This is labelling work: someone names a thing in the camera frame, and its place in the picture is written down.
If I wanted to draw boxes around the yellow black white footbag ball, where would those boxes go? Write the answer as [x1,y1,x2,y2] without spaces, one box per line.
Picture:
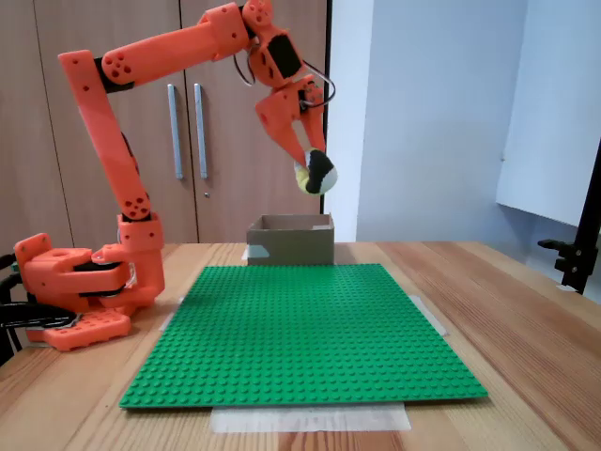
[294,148,339,196]

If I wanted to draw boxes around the brown cardboard box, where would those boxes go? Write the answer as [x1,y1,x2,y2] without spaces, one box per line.
[246,213,335,267]

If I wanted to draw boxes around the brown wooden cabinet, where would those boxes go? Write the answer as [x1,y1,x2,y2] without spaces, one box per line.
[0,0,330,246]

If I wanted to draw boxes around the masking tape strip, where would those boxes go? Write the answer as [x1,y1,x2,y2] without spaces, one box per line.
[209,403,413,434]
[407,293,451,337]
[158,295,185,333]

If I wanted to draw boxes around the green studded baseplate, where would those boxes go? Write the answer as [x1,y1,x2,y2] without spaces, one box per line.
[118,262,489,410]

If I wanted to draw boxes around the black clamp stand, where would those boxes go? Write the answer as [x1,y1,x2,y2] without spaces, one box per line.
[537,138,601,296]

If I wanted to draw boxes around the black table clamp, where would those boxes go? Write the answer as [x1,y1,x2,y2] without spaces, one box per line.
[0,303,84,330]

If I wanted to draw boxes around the servo cable loop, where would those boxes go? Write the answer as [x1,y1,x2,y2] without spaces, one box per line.
[233,44,336,108]

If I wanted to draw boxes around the silver cabinet handle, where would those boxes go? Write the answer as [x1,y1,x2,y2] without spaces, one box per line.
[166,84,185,180]
[193,83,209,180]

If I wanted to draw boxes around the white wall panel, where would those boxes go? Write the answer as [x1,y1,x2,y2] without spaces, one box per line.
[496,0,601,227]

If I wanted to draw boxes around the black cables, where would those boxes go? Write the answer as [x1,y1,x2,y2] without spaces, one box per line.
[0,253,24,367]

